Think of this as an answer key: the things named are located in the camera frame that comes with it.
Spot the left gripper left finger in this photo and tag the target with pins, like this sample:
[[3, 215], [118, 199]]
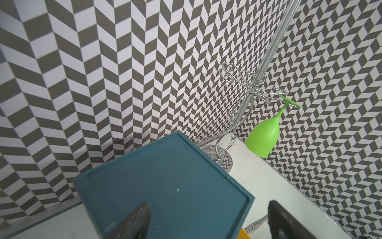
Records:
[[135, 226]]

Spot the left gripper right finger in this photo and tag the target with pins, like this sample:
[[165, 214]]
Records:
[[283, 225]]

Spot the teal drawer cabinet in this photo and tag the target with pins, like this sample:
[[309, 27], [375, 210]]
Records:
[[189, 195]]

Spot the green plastic wine glass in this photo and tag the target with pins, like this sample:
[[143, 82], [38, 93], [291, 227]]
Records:
[[264, 136]]

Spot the chrome wire glass rack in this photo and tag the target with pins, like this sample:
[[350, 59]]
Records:
[[252, 82]]

